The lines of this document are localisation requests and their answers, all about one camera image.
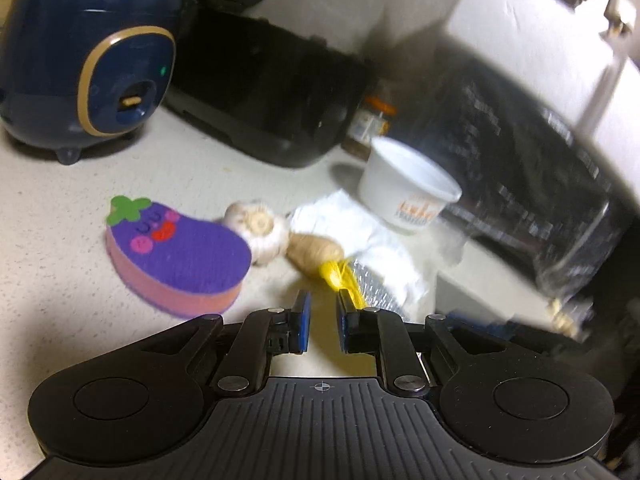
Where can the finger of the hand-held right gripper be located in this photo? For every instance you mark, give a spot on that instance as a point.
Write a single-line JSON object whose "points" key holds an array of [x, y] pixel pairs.
{"points": [[510, 324]]}

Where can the black rice cooker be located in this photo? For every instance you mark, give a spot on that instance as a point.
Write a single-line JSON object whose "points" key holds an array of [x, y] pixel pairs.
{"points": [[270, 90]]}

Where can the crumpled white tissue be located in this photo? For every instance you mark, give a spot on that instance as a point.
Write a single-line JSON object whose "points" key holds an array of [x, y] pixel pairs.
{"points": [[350, 222]]}

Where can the glass jar with orange lid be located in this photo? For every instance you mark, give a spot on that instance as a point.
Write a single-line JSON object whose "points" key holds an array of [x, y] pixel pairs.
{"points": [[367, 125]]}

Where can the navy blue rice cooker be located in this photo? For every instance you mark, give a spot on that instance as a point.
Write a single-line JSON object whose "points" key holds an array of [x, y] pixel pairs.
{"points": [[65, 60]]}

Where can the purple pink eggplant sponge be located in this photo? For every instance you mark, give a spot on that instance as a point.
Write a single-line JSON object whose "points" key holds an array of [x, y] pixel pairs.
{"points": [[185, 255]]}

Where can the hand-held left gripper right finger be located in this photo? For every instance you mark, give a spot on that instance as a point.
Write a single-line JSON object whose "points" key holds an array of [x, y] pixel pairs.
{"points": [[345, 330]]}

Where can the white garlic bulb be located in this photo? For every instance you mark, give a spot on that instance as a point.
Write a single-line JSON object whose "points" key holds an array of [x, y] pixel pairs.
{"points": [[255, 232]]}

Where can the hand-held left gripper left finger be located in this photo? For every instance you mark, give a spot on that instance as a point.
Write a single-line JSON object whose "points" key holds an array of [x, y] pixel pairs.
{"points": [[301, 325]]}

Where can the black printed foil bag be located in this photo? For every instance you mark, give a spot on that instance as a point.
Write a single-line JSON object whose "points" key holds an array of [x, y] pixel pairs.
{"points": [[525, 160]]}

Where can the white plastic cup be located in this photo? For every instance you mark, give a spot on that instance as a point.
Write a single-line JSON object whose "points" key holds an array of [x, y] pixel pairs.
{"points": [[405, 190]]}

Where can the ginger piece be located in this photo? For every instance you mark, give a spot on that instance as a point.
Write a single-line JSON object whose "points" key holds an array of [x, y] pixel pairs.
{"points": [[312, 252]]}

